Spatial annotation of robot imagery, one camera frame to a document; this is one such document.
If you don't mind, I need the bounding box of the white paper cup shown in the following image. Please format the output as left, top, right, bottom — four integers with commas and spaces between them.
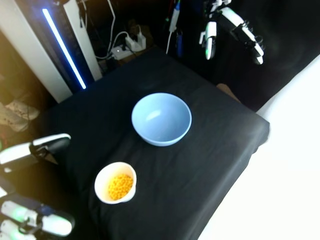
94, 161, 138, 205

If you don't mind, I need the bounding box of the yellow small beads pile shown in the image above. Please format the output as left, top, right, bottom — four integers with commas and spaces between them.
107, 173, 134, 201

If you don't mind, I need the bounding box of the light blue bowl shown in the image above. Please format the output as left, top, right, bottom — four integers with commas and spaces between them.
131, 92, 193, 147

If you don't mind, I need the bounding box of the grey patterned shoe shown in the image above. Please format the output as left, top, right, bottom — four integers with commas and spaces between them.
0, 98, 41, 133

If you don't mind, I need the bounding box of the white computer tower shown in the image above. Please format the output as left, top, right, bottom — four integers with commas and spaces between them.
0, 0, 103, 104

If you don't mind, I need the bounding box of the blue light strip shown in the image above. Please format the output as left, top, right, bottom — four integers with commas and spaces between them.
41, 8, 87, 90

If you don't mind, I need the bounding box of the white power strip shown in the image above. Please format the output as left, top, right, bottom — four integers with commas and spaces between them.
110, 44, 135, 61

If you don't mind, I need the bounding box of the small white plug charger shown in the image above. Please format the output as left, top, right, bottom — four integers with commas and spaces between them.
124, 35, 138, 51

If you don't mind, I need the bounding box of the black table cloth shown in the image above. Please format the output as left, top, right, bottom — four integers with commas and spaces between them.
37, 46, 271, 240

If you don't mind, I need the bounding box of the tall white plug charger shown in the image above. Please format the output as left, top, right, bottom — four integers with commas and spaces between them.
136, 24, 147, 50

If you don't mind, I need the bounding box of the blue hanging object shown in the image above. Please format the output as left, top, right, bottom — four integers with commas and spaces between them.
176, 29, 184, 58

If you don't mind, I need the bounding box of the white hanging adapter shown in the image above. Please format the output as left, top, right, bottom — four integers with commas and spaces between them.
169, 6, 180, 33

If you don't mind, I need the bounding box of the brown wooden piece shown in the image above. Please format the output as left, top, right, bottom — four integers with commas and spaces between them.
216, 83, 242, 104

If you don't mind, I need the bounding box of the short white cable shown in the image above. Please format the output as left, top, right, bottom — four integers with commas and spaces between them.
109, 31, 130, 51

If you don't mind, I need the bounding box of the long white cable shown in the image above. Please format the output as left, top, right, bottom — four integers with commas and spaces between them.
95, 0, 117, 60

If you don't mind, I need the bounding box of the white adapter cable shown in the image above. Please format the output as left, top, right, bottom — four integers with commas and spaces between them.
165, 31, 174, 55

